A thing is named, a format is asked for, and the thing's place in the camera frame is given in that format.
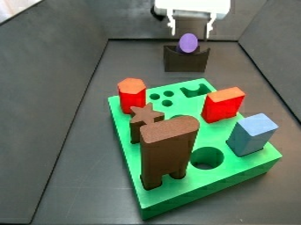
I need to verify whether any brown star block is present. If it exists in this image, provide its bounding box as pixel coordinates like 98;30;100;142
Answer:
129;103;164;144

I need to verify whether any red rectangular block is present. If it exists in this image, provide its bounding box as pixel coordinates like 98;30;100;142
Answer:
200;87;246;123

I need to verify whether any red hexagonal block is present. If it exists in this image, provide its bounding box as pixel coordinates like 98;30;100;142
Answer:
117;77;145;114

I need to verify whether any black curved cradle stand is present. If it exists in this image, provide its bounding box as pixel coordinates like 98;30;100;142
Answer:
163;46;209;72

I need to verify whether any green foam shape-sorter base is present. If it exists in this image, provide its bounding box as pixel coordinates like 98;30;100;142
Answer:
108;78;282;220

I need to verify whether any light blue rectangular block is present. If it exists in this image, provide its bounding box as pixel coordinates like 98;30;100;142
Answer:
225;113;278;156

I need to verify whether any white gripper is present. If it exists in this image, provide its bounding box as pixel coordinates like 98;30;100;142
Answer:
149;0;229;40

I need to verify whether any purple cylinder block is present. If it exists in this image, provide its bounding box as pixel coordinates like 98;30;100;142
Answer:
176;33;199;54

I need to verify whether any brown arch block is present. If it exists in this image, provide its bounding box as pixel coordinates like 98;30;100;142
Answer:
140;115;199;190

